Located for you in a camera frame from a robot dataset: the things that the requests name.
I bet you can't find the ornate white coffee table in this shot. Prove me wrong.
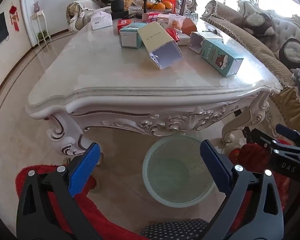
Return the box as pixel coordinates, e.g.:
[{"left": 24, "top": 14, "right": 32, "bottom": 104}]
[{"left": 25, "top": 17, "right": 283, "bottom": 167}]

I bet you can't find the pale yellow cardboard box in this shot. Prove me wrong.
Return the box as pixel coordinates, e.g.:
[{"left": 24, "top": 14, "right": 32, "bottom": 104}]
[{"left": 137, "top": 21, "right": 183, "bottom": 70}]

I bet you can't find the light green plastic wastebasket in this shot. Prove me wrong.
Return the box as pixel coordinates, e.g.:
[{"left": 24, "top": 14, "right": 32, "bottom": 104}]
[{"left": 142, "top": 135, "right": 217, "bottom": 208}]

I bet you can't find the red cardboard box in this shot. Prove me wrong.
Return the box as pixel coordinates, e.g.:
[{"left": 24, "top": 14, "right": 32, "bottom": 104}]
[{"left": 117, "top": 19, "right": 134, "bottom": 35}]

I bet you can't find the white open cardboard box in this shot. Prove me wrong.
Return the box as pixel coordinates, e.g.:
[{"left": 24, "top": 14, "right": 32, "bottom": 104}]
[{"left": 189, "top": 31, "right": 224, "bottom": 54}]

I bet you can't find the glass fruit plate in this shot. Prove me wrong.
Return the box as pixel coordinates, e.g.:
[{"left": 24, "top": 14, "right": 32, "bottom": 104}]
[{"left": 128, "top": 5, "right": 177, "bottom": 14}]

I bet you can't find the person's right leg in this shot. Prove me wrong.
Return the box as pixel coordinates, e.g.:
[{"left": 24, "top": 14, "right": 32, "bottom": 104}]
[{"left": 227, "top": 142, "right": 291, "bottom": 230}]

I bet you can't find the plain teal cardboard box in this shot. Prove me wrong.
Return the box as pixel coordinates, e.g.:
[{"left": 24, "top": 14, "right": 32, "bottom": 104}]
[{"left": 119, "top": 22, "right": 149, "bottom": 49}]

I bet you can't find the black round speaker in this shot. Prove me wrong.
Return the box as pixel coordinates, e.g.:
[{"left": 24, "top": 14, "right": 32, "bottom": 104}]
[{"left": 111, "top": 0, "right": 129, "bottom": 19}]

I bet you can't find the clear drinking glasses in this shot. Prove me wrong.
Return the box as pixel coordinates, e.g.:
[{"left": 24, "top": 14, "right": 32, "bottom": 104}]
[{"left": 185, "top": 11, "right": 199, "bottom": 24}]

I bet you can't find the white plastic bag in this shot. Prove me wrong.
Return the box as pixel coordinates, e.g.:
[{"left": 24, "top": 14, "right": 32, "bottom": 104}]
[{"left": 157, "top": 14, "right": 187, "bottom": 30}]

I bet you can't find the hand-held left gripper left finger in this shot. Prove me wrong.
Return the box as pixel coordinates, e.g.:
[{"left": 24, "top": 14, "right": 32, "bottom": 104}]
[{"left": 16, "top": 142, "right": 103, "bottom": 240}]

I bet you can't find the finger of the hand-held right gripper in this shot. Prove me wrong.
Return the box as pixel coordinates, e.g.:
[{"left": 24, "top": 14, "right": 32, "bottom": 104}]
[
  {"left": 250, "top": 129, "right": 300, "bottom": 156},
  {"left": 276, "top": 123, "right": 300, "bottom": 148}
]

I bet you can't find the white side table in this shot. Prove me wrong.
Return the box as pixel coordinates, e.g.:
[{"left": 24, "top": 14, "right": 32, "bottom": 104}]
[{"left": 30, "top": 10, "right": 52, "bottom": 47}]

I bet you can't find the red snack packet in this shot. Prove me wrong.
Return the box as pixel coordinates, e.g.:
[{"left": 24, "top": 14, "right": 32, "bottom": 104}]
[{"left": 165, "top": 29, "right": 181, "bottom": 42}]

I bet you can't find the dark star-patterned cushion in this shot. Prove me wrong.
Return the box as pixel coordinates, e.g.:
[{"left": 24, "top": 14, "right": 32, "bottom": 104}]
[{"left": 140, "top": 219, "right": 211, "bottom": 240}]

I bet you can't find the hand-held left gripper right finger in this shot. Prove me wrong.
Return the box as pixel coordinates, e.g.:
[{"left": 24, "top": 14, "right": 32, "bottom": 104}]
[{"left": 199, "top": 139, "right": 284, "bottom": 240}]

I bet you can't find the red knot ornament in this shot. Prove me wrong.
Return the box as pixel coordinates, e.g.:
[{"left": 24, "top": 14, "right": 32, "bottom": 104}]
[{"left": 9, "top": 5, "right": 20, "bottom": 32}]

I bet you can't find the ornate white armchair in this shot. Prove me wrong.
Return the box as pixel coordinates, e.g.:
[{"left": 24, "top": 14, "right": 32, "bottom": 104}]
[{"left": 66, "top": 0, "right": 200, "bottom": 32}]

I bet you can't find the white tissue box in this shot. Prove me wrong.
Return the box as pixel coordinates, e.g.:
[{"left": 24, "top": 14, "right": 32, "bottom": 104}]
[{"left": 90, "top": 11, "right": 113, "bottom": 30}]

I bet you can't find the orange-brown small box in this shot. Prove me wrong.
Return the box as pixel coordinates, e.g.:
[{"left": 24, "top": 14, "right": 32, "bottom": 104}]
[{"left": 182, "top": 18, "right": 198, "bottom": 32}]

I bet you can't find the teal box with bear print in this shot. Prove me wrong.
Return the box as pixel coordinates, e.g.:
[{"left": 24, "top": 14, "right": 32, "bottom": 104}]
[{"left": 200, "top": 38, "right": 244, "bottom": 77}]

